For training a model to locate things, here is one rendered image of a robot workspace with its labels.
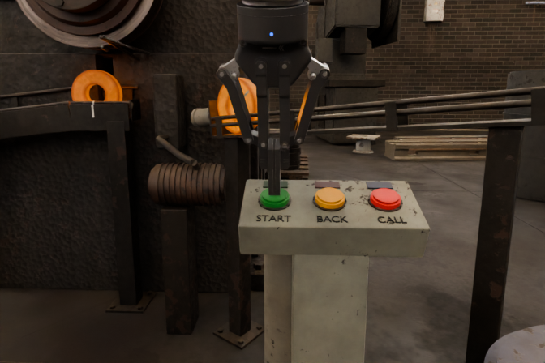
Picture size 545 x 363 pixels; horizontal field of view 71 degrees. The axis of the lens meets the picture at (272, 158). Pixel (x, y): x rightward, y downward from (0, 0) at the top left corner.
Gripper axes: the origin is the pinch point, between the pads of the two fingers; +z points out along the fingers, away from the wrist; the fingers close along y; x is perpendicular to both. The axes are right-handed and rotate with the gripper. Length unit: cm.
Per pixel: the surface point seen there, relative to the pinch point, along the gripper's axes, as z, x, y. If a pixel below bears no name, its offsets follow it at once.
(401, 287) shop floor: 92, -62, -46
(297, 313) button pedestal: 18.1, 8.3, -3.2
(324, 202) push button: 4.5, 1.4, -6.7
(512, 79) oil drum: 64, -225, -160
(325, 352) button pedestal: 23.4, 10.2, -7.1
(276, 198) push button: 4.3, 1.1, -0.2
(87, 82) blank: 14, -73, 62
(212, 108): 16, -59, 20
